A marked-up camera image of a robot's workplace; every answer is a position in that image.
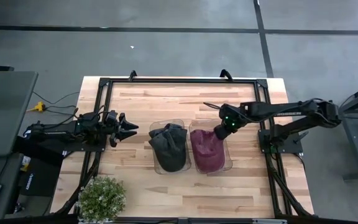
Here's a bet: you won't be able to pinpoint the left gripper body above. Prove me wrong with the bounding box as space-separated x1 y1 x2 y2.
103 119 121 142

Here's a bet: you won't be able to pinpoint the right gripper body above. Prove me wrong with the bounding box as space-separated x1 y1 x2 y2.
213 123 233 141

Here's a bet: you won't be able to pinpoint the maroon cap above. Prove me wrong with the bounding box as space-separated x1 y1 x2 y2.
190 129 226 174

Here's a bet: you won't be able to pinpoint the dark gray cap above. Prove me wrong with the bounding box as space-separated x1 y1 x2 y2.
152 133 188 173
149 123 188 150

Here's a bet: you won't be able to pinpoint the clear plastic bin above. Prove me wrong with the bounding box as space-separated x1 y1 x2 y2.
149 118 192 175
188 119 233 175

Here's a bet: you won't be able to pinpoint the potted plant white flowers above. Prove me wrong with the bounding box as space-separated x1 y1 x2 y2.
78 175 127 223

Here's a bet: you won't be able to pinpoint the black pad white logo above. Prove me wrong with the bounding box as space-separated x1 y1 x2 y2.
19 155 55 197

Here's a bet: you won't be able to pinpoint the gray desk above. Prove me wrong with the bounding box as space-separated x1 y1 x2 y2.
0 152 24 220
0 70 39 156

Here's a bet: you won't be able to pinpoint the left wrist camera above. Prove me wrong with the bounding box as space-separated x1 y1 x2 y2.
105 110 119 124

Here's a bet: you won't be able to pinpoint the black aluminium table frame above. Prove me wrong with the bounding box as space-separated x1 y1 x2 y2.
50 68 315 224

